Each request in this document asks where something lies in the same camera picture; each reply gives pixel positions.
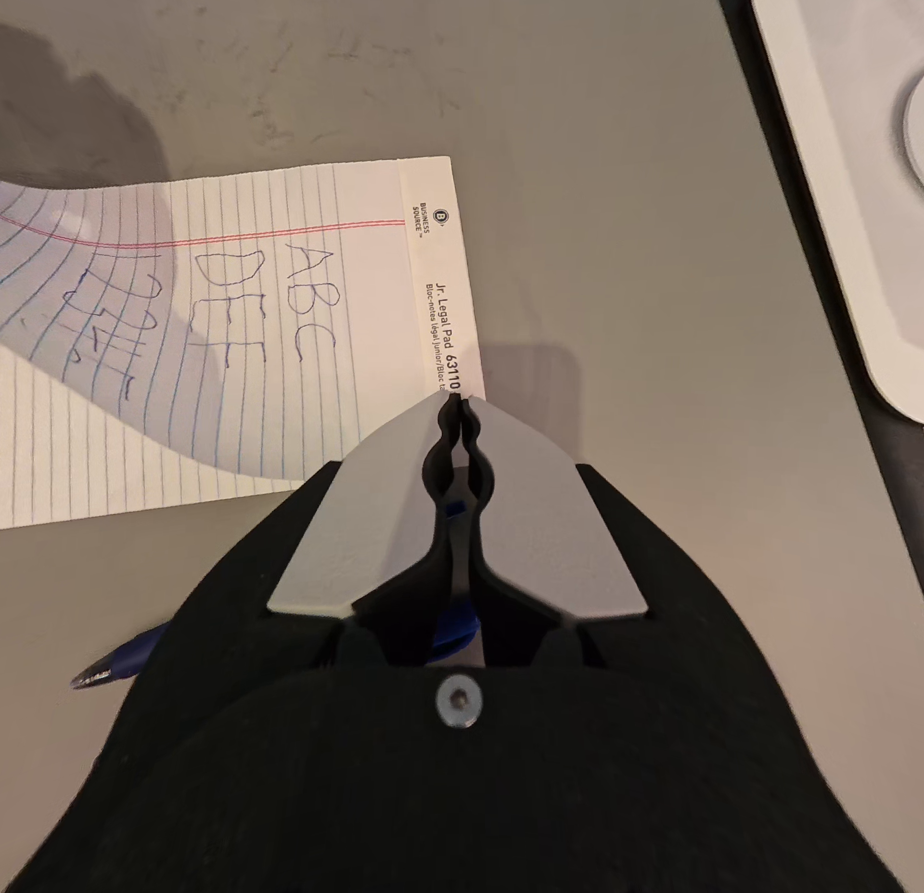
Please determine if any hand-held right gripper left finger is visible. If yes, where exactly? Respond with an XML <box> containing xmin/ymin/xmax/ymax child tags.
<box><xmin>266</xmin><ymin>393</ymin><xmax>456</xmax><ymax>617</ymax></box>

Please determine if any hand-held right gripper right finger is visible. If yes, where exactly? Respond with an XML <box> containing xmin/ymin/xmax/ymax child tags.
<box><xmin>459</xmin><ymin>395</ymin><xmax>650</xmax><ymax>624</ymax></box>

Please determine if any white lined notepad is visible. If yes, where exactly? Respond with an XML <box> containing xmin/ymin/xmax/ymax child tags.
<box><xmin>0</xmin><ymin>155</ymin><xmax>486</xmax><ymax>531</ymax></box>

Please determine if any written lined paper sheet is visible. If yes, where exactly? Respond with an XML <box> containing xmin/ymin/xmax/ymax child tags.
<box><xmin>0</xmin><ymin>158</ymin><xmax>434</xmax><ymax>488</ymax></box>

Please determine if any white stand base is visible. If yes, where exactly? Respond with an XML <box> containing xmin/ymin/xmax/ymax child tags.
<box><xmin>749</xmin><ymin>0</ymin><xmax>924</xmax><ymax>426</ymax></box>

